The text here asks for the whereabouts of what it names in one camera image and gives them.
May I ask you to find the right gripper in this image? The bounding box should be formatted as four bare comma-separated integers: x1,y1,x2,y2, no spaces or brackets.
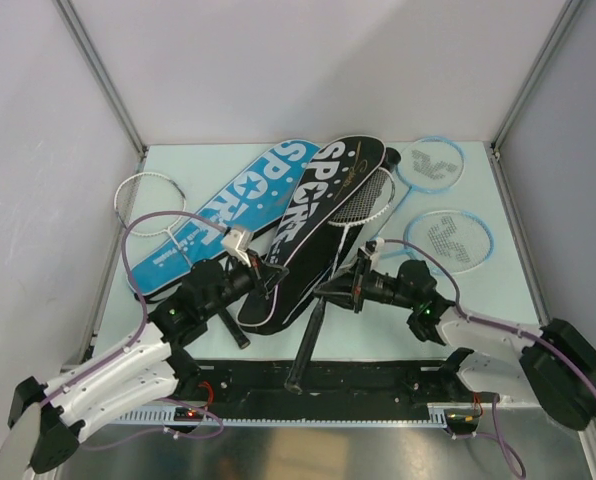
314,255,417,313

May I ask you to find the white racket black grip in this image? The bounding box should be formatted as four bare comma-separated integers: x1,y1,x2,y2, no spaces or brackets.
114,172,252,350

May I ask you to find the black shuttlecock tube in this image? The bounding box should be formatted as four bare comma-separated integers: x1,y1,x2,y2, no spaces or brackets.
382,147,401,173

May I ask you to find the blue racket far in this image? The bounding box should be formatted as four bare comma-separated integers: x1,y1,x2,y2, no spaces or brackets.
371,136,466,239

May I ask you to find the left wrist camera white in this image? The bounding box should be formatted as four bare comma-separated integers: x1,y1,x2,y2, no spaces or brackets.
221,226,253,267

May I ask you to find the blue racket cover bag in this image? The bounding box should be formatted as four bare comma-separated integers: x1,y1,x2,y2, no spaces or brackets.
132,139,320,303

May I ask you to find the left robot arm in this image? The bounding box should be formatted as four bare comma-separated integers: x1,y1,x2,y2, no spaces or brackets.
8,256,288,474

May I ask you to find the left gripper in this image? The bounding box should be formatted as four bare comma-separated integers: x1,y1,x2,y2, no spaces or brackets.
201,248,287,319

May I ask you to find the right aluminium frame post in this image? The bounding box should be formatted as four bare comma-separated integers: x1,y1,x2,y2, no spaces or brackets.
490,0,588,152

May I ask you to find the blue racket near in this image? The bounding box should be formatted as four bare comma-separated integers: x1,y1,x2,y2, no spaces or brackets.
402,210,494,274

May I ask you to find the aluminium frame post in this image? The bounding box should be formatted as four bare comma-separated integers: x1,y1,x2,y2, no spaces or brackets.
490,0,588,152
53,0,147,158

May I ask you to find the left aluminium frame post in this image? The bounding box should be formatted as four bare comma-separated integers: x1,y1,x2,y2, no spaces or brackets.
53,0,147,158

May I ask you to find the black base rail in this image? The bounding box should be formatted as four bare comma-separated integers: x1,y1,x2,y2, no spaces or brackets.
165,358,474,424

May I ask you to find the black racket cover bag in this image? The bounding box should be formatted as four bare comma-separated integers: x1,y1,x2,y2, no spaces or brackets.
237,135,387,335

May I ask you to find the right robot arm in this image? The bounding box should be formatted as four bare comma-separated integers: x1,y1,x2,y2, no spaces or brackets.
314,241,596,431

